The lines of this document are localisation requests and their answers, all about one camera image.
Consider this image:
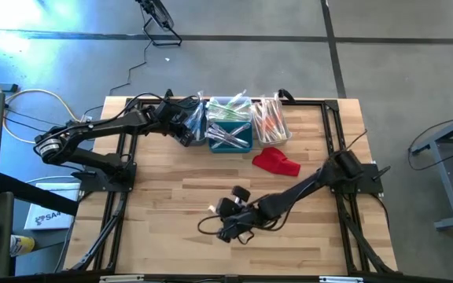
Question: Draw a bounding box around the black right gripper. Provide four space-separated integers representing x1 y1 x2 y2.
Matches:
217 186 269 243

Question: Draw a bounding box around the blue toothbrush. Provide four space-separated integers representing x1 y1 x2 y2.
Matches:
190 97 208 137
190 113 206 142
182 108 201 134
195 109 208 142
193 90 208 123

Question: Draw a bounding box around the green toothbrush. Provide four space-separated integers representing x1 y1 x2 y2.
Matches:
230 94 252 113
210 108 252 121
209 98 235 121
207 102 251 118
206 112 251 122
218 100 252 119
220 89 248 115
208 100 247 113

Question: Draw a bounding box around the red plastic bin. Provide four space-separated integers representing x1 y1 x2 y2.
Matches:
252 147 301 177

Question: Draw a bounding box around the dark grey plastic bin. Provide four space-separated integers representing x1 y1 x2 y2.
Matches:
175 96 211 145

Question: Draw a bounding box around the white plastic bin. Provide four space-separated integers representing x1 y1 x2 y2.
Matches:
206 95 253 123

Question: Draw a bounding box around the teal plastic bin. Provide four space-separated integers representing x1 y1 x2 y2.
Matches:
207 119 253 153

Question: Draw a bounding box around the light grey plastic bin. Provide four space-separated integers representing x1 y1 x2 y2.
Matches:
251 97 293 148

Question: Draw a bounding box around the black floor fan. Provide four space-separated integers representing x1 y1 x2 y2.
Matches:
134 0 183 47

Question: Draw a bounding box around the white printed box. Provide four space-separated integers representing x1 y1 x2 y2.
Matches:
23 182 81 231

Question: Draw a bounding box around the black bar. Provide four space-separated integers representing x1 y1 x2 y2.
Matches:
0 171 81 217

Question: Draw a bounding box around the yellow can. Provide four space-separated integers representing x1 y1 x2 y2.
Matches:
9 234 36 258

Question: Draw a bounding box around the grey metal table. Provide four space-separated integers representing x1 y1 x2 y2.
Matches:
408 107 453 232

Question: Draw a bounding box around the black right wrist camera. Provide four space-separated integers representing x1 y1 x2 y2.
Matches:
215 197 243 217

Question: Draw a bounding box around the black fan cable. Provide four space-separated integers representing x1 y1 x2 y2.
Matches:
109 39 153 97

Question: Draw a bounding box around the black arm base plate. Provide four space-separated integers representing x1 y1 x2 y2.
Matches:
71 160 138 193
326 163 392 196

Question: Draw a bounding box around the yellow cable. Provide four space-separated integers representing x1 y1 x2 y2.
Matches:
0 64 84 145

